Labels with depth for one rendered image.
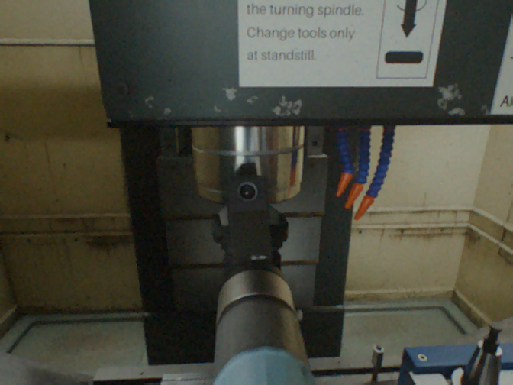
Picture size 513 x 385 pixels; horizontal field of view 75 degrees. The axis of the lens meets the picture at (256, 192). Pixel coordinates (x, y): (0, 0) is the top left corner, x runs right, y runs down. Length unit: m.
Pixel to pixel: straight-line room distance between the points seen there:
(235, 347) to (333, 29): 0.25
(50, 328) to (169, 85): 1.62
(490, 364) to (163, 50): 0.52
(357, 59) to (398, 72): 0.03
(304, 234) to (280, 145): 0.64
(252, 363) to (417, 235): 1.46
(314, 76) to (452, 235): 1.53
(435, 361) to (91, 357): 1.29
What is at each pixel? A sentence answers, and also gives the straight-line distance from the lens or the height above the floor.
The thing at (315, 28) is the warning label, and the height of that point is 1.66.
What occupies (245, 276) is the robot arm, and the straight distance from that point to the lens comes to 0.33.
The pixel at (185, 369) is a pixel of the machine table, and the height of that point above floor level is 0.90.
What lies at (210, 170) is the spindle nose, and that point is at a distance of 0.43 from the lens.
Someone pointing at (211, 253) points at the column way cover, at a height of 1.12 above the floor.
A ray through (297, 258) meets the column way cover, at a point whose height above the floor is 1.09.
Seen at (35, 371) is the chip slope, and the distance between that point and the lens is 1.44.
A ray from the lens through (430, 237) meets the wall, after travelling 1.71.
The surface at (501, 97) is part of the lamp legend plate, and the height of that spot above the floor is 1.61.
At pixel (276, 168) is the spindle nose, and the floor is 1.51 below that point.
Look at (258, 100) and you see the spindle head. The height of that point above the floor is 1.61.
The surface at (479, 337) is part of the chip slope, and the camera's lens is 1.49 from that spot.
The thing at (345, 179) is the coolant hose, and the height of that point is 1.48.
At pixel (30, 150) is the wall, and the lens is 1.55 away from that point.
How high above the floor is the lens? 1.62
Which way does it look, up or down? 19 degrees down
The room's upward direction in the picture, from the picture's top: straight up
